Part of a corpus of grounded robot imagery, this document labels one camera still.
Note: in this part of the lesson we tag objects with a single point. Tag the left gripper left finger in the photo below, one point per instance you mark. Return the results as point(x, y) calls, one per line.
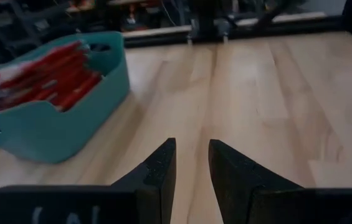
point(150, 193)

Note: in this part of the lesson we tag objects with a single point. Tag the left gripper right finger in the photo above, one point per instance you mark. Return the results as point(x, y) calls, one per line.
point(256, 199)

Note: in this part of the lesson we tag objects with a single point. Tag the teal plastic basket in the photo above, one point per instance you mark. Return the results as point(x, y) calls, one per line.
point(38, 133)

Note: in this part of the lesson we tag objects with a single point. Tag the black aluminium table frame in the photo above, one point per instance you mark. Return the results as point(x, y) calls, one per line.
point(288, 29)

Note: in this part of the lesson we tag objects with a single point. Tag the red popcorn bag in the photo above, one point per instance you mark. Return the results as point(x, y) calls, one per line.
point(80, 90)
point(60, 77)
point(48, 57)

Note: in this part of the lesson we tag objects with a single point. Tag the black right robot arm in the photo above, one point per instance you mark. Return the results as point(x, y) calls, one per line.
point(208, 21)

